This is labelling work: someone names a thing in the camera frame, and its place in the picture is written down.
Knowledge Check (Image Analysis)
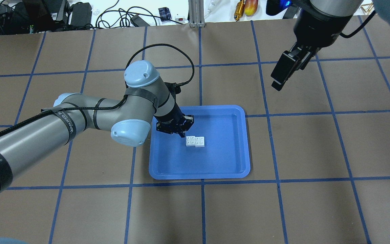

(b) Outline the red yellow mango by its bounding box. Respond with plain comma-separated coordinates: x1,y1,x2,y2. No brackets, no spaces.
244,0,259,16

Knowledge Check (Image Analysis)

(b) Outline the aluminium frame post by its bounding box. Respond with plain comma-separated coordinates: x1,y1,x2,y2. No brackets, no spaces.
188,0,205,28

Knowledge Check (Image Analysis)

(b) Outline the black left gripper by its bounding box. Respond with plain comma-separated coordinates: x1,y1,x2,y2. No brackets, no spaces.
156,108,194,138

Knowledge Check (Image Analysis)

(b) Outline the white block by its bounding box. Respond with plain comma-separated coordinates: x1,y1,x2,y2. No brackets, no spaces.
194,137,205,148
186,136,196,147

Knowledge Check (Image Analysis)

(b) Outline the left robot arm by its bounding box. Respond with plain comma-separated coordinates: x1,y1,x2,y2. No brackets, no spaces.
0,60,194,193

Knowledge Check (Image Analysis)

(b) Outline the yellow screwdriver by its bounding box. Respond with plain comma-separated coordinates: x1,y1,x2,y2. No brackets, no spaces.
233,0,245,22

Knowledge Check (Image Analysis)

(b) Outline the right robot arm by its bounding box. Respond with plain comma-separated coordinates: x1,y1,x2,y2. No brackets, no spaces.
266,0,390,91

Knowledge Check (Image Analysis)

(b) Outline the blue plastic tray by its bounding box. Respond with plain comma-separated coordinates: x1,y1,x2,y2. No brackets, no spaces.
149,105,251,180

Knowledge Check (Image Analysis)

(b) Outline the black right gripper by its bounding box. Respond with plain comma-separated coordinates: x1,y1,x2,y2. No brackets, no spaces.
266,0,353,91

